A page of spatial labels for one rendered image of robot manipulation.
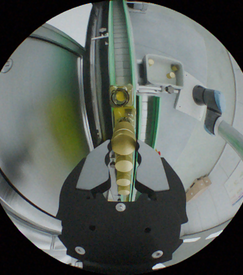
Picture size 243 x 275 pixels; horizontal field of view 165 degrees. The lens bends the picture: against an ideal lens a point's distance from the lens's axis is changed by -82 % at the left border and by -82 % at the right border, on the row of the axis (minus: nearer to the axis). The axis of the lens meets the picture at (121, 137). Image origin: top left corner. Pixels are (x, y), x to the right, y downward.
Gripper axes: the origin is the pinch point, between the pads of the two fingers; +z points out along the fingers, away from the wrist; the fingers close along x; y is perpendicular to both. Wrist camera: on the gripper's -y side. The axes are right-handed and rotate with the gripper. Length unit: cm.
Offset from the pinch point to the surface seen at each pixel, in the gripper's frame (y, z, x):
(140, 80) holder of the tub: -14.1, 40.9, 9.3
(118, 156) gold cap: 4.7, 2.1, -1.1
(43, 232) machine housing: 8.5, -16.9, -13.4
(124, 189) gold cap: 15.7, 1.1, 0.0
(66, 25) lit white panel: -29.5, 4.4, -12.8
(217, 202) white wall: 268, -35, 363
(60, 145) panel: 1.8, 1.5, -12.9
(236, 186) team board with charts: 157, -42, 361
